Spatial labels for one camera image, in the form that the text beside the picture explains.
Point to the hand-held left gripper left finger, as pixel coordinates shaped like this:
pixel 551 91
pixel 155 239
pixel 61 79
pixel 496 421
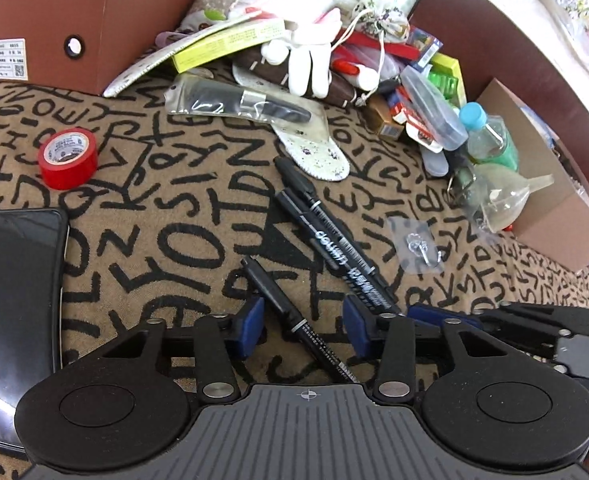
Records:
pixel 249 327

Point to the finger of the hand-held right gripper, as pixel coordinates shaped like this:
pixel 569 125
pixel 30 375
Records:
pixel 424 312

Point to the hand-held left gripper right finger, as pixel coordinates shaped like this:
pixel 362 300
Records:
pixel 357 330

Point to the thin black marker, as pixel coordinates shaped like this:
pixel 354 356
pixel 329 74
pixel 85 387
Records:
pixel 284 305

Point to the black marker white print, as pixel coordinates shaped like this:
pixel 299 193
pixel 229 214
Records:
pixel 339 255

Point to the tan cardboard box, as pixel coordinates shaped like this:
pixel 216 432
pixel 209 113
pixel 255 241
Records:
pixel 564 230

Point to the black phone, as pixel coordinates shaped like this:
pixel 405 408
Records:
pixel 17 310

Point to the green plastic container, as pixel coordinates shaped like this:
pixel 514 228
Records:
pixel 447 77

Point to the small bag of metal hooks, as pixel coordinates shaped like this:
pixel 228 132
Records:
pixel 417 247

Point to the letter print blanket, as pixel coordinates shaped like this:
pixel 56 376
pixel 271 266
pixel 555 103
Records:
pixel 174 240

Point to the clear plastic funnel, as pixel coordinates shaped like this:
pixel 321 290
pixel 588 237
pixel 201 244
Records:
pixel 504 200

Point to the white dotted insole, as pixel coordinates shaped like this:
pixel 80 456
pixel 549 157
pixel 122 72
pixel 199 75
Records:
pixel 149 62
pixel 319 152

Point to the plastic bottle green label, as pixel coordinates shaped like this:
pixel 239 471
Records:
pixel 489 137

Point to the clear plastic case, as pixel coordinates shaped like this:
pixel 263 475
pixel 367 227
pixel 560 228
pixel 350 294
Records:
pixel 434 107

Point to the clear bag with black tool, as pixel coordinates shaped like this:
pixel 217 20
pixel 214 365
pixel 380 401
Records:
pixel 234 102

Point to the brown stitched insole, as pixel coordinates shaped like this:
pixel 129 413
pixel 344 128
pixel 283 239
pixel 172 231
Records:
pixel 342 90

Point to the red tape roll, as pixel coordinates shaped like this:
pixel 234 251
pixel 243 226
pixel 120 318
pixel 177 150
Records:
pixel 67 160

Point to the white bottle red cap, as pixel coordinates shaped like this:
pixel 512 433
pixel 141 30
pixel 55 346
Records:
pixel 357 72

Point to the blue card box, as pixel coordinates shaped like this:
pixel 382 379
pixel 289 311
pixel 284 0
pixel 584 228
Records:
pixel 424 45

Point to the white glove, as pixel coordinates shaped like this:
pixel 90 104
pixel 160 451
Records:
pixel 307 62

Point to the red box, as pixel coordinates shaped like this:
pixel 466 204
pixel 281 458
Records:
pixel 379 42

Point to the brown wooden board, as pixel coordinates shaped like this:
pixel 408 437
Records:
pixel 499 45

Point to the long yellow-green box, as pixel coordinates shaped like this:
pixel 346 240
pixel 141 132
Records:
pixel 224 45

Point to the brown shoebox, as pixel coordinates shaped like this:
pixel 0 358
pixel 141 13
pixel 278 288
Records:
pixel 124 35

